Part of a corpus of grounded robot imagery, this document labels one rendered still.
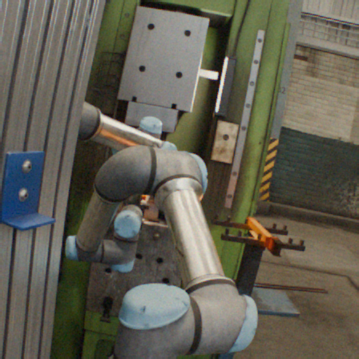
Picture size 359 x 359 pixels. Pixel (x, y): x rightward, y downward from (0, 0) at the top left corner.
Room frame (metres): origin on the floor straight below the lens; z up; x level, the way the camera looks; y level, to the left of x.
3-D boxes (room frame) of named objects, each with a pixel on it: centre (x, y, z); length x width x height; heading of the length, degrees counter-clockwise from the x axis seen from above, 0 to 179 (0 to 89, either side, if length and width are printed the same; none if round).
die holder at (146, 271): (2.05, 0.11, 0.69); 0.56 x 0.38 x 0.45; 1
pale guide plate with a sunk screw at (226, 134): (1.96, -0.15, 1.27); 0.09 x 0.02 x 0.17; 91
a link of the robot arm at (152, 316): (0.75, -0.01, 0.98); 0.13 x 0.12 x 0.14; 114
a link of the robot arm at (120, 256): (1.35, 0.14, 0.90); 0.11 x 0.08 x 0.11; 114
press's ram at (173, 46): (2.04, 0.12, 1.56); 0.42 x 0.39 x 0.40; 1
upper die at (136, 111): (2.04, 0.16, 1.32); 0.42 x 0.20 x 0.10; 1
